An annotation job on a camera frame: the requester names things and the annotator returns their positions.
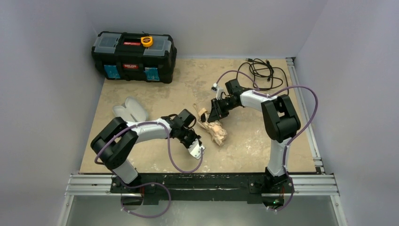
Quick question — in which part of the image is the beige umbrella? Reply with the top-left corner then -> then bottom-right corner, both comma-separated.
193,103 -> 228,146

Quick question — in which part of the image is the grey umbrella case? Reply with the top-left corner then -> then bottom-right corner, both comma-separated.
112,96 -> 149,122

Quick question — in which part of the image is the black plastic toolbox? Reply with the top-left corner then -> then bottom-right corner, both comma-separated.
91,31 -> 177,84

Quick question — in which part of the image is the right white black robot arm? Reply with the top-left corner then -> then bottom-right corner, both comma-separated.
200,79 -> 301,187

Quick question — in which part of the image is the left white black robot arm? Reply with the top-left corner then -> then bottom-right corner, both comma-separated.
90,109 -> 205,184

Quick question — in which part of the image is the yellow tape measure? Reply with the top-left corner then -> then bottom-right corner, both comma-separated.
140,36 -> 154,48

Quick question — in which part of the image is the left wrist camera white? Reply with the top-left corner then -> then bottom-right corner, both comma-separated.
187,139 -> 206,160

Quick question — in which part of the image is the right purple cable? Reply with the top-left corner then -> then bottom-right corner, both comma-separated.
215,70 -> 319,213

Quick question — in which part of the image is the black coiled usb cable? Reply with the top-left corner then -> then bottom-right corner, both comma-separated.
236,57 -> 290,94

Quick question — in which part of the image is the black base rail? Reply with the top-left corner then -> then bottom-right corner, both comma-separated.
110,172 -> 294,207

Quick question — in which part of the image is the aluminium frame rail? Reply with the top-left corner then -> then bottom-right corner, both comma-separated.
64,57 -> 348,226

